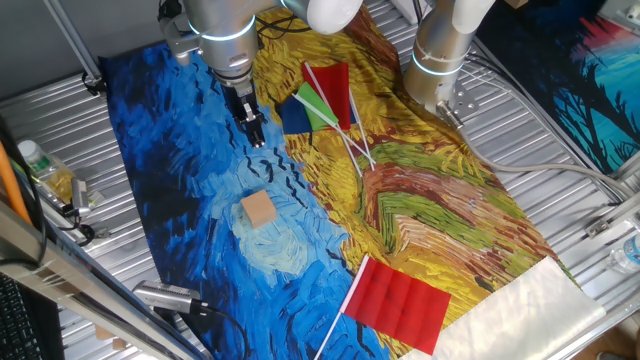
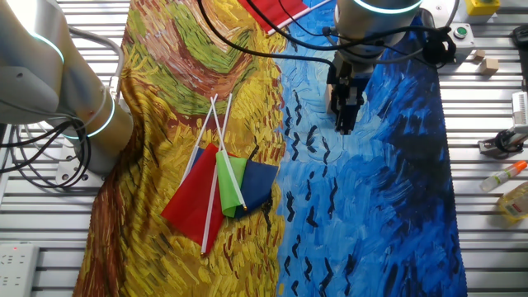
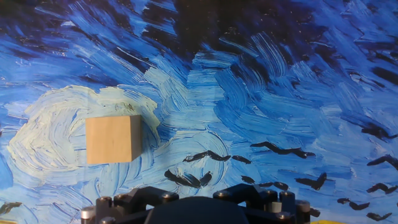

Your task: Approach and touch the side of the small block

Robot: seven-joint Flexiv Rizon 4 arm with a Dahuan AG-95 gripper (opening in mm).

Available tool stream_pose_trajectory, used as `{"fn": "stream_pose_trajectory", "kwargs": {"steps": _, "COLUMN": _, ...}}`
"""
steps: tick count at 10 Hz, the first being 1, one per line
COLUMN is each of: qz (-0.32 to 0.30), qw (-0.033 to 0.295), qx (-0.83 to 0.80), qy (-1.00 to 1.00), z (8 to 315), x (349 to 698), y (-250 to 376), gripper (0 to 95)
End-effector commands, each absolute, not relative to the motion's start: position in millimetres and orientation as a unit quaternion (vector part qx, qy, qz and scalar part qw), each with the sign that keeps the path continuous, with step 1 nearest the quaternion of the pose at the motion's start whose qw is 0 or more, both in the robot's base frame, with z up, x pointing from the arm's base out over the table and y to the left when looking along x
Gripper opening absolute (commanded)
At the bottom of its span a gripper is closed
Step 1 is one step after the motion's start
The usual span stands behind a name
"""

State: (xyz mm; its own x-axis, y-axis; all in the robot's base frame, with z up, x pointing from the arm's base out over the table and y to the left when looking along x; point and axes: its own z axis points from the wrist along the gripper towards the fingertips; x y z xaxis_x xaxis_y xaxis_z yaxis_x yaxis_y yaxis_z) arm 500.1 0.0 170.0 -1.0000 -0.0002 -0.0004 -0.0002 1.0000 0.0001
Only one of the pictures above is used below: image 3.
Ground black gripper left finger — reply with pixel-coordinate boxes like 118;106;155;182
80;185;180;224

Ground light wooden block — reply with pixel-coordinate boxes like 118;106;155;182
85;114;143;165

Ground Van Gogh print tablecloth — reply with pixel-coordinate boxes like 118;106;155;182
0;0;398;224

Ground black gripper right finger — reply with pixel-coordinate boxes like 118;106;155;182
213;183;321;224

